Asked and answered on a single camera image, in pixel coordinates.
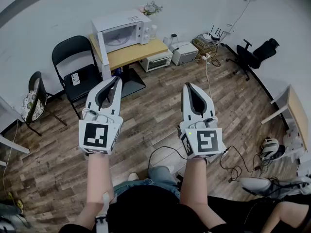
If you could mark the dark wooden chair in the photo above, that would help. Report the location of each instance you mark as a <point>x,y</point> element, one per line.
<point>41,91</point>

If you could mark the person's right forearm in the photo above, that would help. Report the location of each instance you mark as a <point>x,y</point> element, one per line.
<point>194,181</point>

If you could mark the small wooden table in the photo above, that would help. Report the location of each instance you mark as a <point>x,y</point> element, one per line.
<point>136,52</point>

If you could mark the white striped helmet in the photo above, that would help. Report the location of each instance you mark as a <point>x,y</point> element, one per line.
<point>269,148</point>

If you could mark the person's left forearm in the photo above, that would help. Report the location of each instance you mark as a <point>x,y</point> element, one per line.
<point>99,178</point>

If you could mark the black folding chair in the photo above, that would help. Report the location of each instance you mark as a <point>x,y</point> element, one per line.
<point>73,47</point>

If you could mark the white plastic box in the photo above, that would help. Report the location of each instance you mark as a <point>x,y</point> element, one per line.
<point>294,142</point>

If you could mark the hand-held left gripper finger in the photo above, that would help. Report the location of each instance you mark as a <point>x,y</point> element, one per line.
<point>117,98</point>
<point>91,98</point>

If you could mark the white router with black antennas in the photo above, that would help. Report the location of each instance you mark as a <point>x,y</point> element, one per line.
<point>213,36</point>

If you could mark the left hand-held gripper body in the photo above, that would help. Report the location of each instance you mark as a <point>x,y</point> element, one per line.
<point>94,135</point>

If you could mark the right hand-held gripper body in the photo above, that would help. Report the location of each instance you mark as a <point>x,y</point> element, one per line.
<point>206,142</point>

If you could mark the person's black shirt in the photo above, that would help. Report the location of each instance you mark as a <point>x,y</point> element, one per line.
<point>145,212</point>

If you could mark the white toaster oven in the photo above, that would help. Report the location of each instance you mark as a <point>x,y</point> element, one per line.
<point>155,62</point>

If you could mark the white table frame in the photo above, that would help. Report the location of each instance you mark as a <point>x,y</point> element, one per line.
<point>14,145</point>

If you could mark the person's blue jeans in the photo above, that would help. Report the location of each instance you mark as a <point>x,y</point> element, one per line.
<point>158,178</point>

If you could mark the white-framed wooden desk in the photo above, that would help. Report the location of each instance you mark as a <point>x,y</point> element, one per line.
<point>298,115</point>

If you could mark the floral seat cushion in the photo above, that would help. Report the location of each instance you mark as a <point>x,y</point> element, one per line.
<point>29,105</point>

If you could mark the white box appliance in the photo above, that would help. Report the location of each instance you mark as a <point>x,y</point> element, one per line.
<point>183,53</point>

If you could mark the white printed card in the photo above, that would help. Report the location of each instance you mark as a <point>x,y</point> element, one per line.
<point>75,79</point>

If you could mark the clear glass bottle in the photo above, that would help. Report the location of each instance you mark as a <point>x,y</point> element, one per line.
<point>153,33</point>

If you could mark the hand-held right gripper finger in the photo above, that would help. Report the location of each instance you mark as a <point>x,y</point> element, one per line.
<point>210,107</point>
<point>185,105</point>

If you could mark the person's white shoe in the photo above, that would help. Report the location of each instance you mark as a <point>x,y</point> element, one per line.
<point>133,176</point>

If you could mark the flower bouquet in vase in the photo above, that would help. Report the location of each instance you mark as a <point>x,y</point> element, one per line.
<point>150,8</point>

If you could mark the black office chair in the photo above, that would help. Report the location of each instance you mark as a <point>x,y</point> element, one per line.
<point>252,57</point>

